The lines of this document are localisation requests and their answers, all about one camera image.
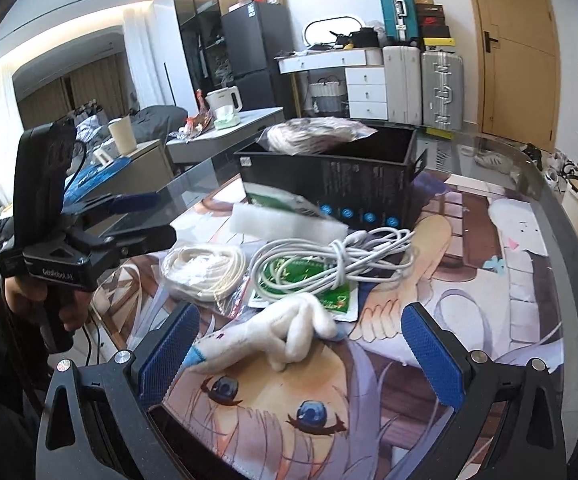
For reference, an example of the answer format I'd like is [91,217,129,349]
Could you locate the white foam piece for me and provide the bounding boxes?
[231,203,347,244]

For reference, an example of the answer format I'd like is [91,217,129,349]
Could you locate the black bag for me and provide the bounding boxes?
[351,27,380,48]

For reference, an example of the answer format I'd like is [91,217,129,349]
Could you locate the cream paper cup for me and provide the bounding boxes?
[108,116,137,156]

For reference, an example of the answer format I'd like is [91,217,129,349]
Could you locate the oval mirror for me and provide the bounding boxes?
[302,14,366,51]

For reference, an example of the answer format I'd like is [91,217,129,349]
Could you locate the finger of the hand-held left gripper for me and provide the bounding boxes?
[70,224,178,267]
[64,191,163,227]

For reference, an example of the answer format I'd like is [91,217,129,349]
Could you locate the white vanity desk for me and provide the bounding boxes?
[277,49,389,121]

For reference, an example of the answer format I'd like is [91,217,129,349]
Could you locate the dark jacket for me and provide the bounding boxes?
[136,105,190,141]

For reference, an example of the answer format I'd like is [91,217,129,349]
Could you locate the silver suitcase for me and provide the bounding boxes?
[421,50,465,131]

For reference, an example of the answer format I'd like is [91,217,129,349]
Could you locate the white plush toy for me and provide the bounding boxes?
[184,294,339,375]

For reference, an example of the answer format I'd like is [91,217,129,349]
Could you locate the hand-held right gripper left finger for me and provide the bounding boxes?
[36,302,202,480]

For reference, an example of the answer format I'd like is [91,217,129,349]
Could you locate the printed desk mat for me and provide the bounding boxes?
[94,170,565,480]

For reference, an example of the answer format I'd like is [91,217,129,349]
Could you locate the grey side table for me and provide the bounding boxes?
[166,106,286,163]

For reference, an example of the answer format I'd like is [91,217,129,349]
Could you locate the teal suitcase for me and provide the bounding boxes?
[377,0,416,45]

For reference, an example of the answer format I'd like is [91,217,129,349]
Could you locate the white suitcase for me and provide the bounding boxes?
[382,46,423,126]

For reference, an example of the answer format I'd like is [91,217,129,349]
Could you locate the silver foil packet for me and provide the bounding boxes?
[246,255,360,322]

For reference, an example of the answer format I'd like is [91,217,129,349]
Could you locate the dark glass cabinet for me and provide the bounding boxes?
[171,0,247,106]

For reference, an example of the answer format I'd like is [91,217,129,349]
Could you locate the wooden door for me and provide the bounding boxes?
[462,0,562,148]

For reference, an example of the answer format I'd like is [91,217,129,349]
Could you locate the white cable bundle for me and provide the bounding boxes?
[249,227,417,306]

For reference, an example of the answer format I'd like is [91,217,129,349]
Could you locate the white tape roll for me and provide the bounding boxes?
[161,242,250,303]

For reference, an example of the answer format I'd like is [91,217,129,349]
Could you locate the black fridge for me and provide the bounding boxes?
[220,1,295,111]

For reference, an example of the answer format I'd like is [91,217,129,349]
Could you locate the clear bag of brown fluff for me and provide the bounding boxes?
[258,117,379,156]

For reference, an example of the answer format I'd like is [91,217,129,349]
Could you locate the white electric kettle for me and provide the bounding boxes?
[205,86,244,116]

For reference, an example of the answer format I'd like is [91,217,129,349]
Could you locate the green and white packet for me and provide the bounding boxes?
[245,191,340,221]

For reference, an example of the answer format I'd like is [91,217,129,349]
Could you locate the red snack bag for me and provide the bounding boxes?
[186,89,215,136]

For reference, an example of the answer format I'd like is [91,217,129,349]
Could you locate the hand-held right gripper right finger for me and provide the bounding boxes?
[401,302,567,480]

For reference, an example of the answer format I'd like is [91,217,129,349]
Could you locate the white curtain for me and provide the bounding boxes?
[124,5,180,111]

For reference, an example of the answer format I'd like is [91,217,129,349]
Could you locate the blue bag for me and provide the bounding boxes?
[66,157,132,196]

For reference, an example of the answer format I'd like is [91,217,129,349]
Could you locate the person's left hand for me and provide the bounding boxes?
[1,277,92,333]

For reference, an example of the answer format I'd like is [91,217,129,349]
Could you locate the stack of shoe boxes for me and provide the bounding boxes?
[414,0,456,52]

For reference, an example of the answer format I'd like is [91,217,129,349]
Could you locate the woven basket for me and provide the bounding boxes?
[305,79,348,116]

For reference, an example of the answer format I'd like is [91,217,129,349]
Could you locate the black plastic box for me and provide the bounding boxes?
[233,125,427,228]

